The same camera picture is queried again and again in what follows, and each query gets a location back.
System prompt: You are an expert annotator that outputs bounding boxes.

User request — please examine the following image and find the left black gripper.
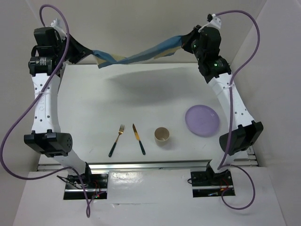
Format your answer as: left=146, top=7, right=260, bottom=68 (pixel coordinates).
left=53, top=32, right=92, bottom=64

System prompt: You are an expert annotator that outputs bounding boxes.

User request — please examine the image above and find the blue and tan placemat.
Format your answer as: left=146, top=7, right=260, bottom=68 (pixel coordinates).
left=92, top=35, right=182, bottom=69

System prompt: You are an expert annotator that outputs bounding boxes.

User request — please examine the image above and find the purple plate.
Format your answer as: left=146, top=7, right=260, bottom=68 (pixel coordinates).
left=185, top=105, right=220, bottom=137

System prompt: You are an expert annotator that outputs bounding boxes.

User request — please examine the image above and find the gold fork green handle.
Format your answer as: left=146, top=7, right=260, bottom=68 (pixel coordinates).
left=108, top=124, right=125, bottom=157

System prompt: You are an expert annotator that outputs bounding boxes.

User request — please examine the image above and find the beige cup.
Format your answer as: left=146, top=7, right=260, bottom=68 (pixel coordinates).
left=154, top=127, right=170, bottom=146

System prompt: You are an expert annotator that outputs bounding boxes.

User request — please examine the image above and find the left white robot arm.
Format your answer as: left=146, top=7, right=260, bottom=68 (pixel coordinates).
left=24, top=19, right=93, bottom=188

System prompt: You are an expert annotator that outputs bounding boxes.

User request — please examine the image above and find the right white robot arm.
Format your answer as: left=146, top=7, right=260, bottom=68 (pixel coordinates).
left=182, top=13, right=263, bottom=185

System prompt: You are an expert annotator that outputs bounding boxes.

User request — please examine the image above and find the gold knife green handle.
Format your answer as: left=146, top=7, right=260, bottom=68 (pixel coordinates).
left=132, top=124, right=146, bottom=155

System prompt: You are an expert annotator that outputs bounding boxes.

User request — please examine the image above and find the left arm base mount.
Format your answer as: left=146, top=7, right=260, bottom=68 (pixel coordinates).
left=56, top=173, right=109, bottom=200

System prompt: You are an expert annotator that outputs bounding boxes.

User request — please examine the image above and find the aluminium frame rail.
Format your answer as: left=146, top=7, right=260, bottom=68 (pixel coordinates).
left=36, top=141, right=259, bottom=172

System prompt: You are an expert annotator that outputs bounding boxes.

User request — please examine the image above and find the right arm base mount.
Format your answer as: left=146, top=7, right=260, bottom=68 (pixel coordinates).
left=187, top=171, right=235, bottom=198

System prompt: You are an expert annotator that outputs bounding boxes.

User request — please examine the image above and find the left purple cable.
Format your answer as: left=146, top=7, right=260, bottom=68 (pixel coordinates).
left=0, top=4, right=95, bottom=218

